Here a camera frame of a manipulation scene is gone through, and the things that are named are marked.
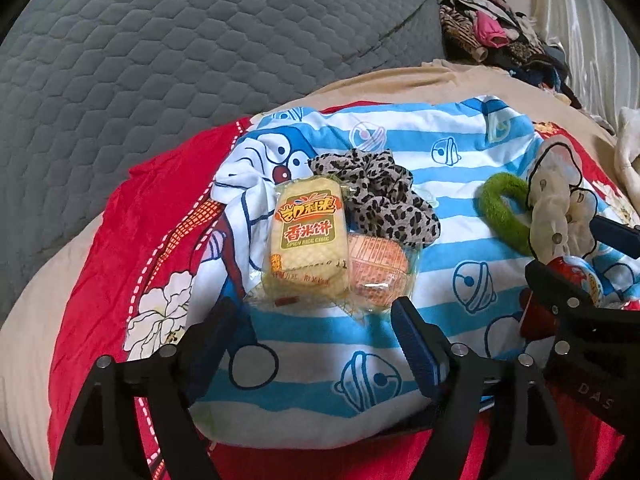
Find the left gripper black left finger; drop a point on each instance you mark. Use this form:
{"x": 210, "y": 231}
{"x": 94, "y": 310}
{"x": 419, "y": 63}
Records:
{"x": 102, "y": 439}

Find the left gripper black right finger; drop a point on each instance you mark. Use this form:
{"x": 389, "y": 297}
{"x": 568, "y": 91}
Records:
{"x": 526, "y": 439}

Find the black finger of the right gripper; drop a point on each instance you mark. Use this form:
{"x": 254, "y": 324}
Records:
{"x": 570, "y": 291}
{"x": 616, "y": 235}

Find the red blue egg toy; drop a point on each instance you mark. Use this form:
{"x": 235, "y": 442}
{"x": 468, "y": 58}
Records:
{"x": 537, "y": 322}

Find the beige sheer scrunchie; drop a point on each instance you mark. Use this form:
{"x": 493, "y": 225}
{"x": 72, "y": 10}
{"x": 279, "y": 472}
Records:
{"x": 561, "y": 206}

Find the orange biscuit pack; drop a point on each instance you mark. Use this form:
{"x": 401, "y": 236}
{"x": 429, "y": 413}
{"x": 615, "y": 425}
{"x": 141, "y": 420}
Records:
{"x": 380, "y": 271}

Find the leopard print scrunchie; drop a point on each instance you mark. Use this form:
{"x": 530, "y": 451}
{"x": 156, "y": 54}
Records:
{"x": 380, "y": 200}

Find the yellow rice cracker pack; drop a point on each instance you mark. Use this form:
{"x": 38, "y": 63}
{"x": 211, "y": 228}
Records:
{"x": 306, "y": 264}

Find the white green fleece blanket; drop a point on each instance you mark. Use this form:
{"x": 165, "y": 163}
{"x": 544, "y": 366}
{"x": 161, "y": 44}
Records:
{"x": 627, "y": 152}

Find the red floral blanket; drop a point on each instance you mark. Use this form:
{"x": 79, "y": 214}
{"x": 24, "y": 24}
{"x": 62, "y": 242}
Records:
{"x": 150, "y": 228}

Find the white satin curtain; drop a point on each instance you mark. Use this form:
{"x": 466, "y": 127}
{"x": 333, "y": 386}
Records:
{"x": 603, "y": 63}

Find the pile of clothes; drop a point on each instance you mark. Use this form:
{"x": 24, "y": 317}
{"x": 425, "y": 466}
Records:
{"x": 490, "y": 32}

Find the grey quilted headboard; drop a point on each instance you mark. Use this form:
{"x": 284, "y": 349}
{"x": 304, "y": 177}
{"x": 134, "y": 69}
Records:
{"x": 91, "y": 88}

